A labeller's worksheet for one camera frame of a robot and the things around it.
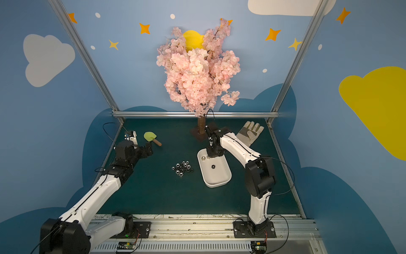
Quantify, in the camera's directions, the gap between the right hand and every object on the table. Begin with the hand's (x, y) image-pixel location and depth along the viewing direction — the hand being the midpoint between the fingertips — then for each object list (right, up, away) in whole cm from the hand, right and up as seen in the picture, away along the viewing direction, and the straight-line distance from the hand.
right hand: (215, 153), depth 91 cm
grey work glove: (+27, +13, +24) cm, 38 cm away
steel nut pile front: (-21, -13, +2) cm, 25 cm away
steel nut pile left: (-25, -10, +5) cm, 27 cm away
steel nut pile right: (-16, -10, +4) cm, 19 cm away
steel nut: (-1, -9, +5) cm, 10 cm away
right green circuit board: (+19, -41, -18) cm, 49 cm away
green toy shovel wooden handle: (-46, +9, +20) cm, 51 cm away
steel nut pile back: (-19, -7, +7) cm, 22 cm away
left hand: (-40, +7, -8) cm, 41 cm away
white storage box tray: (-1, -15, +1) cm, 15 cm away
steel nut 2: (-7, -4, +9) cm, 13 cm away
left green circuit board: (-43, -41, -19) cm, 62 cm away
